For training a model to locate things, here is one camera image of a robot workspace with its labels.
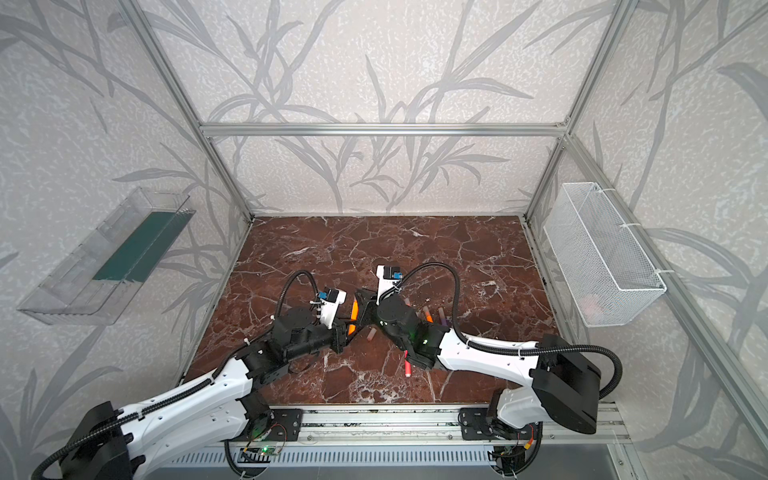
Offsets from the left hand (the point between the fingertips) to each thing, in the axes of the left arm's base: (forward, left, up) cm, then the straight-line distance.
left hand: (366, 316), depth 75 cm
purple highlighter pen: (+8, -22, -17) cm, 28 cm away
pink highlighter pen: (-8, -11, -16) cm, 21 cm away
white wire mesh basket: (0, -51, +20) cm, 55 cm away
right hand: (+6, +3, +6) cm, 9 cm away
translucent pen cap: (+1, 0, -16) cm, 16 cm away
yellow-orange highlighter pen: (-1, +3, +1) cm, 3 cm away
